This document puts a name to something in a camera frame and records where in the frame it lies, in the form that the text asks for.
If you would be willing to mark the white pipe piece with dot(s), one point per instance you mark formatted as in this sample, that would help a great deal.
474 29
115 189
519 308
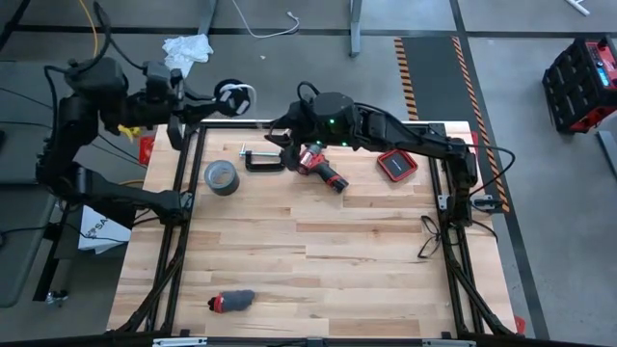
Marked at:
577 7

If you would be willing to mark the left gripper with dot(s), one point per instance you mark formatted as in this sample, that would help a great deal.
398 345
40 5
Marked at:
166 91

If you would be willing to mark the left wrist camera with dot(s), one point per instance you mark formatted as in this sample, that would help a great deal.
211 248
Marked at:
175 135

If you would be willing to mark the grey duct tape roll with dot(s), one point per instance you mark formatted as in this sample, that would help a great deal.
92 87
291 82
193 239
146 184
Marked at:
222 177

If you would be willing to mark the black red tool crate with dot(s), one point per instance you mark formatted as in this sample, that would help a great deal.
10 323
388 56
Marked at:
573 87

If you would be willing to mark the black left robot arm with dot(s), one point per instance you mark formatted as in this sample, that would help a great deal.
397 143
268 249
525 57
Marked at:
77 120

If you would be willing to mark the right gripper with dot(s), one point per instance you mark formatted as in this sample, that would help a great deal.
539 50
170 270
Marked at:
294 125

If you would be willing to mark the dark-framed safety glasses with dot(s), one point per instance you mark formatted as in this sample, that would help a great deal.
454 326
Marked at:
429 248

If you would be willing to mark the white crumpled cloth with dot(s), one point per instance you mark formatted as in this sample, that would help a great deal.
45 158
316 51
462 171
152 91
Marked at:
188 48

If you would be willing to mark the black desk base beam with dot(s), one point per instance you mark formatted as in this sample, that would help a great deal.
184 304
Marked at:
115 217

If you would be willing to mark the red table clamp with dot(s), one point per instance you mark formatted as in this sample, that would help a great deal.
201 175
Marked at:
519 324
146 149

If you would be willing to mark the grey board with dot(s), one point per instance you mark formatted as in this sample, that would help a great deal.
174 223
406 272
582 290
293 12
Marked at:
608 152

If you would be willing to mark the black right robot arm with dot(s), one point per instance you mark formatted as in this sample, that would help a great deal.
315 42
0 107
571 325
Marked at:
400 135

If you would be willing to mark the grey desk leg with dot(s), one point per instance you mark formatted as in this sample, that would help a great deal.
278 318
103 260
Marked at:
356 29
207 17

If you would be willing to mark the silver aluminium bar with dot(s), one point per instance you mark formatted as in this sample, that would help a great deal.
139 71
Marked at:
448 343
179 342

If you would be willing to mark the red square tray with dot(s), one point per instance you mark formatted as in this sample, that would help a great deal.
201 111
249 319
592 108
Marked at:
397 165

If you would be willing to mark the grey desk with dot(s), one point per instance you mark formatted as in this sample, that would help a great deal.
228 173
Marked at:
24 241
19 144

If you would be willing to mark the black C-clamp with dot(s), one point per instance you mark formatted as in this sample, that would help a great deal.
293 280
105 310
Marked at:
265 168

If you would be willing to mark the white printed bag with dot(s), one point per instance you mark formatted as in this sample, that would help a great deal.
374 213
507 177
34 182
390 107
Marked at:
103 236

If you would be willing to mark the black aluminium rig frame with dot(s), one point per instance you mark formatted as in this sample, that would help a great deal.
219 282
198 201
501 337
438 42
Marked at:
313 126

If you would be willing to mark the hazard-striped floor mat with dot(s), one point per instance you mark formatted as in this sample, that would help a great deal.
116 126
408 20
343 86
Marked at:
434 77

